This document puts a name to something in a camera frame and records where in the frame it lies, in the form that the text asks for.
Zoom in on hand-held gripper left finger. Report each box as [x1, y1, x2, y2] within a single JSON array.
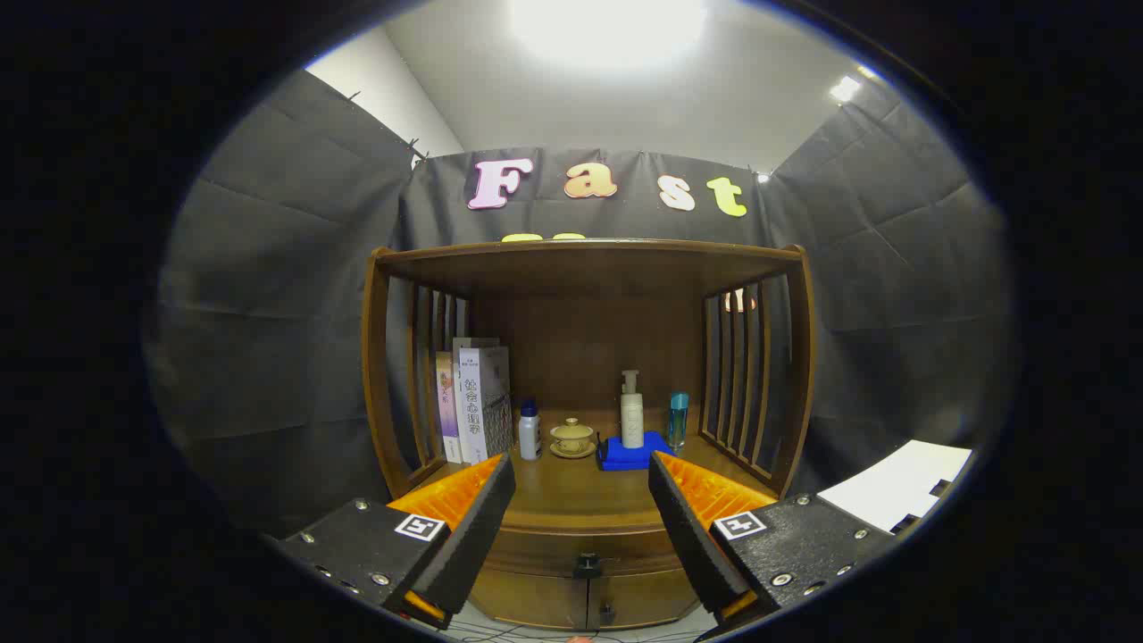
[[263, 453, 517, 631]]

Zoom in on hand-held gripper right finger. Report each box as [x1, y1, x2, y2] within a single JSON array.
[[648, 451, 898, 639]]

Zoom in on wooden cabinet door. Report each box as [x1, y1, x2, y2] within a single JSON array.
[[471, 572, 588, 631], [588, 572, 702, 628]]

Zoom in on wooden countertop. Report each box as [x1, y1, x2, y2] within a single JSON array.
[[402, 429, 780, 530]]

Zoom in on brown wooden cabinet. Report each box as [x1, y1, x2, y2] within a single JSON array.
[[362, 238, 815, 631]]

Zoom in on folded blue cloth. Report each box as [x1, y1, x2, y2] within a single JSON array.
[[597, 431, 675, 472]]

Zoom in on white bottle with blue cap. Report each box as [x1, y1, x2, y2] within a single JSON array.
[[519, 399, 543, 462]]

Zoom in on purple book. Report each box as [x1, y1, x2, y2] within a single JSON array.
[[435, 351, 462, 463]]

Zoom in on white pump bottle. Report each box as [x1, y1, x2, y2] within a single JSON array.
[[621, 370, 645, 449]]

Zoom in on thick white patterned book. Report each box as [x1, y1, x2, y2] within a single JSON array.
[[458, 347, 514, 465]]

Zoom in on beige lidded teacup with saucer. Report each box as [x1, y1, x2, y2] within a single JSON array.
[[549, 417, 597, 460]]

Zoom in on white appliance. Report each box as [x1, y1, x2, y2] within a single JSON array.
[[817, 439, 974, 537]]

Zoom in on black backdrop cloth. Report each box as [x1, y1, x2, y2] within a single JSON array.
[[147, 70, 1014, 537]]

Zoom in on black floor cables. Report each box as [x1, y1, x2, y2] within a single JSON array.
[[446, 616, 715, 643]]

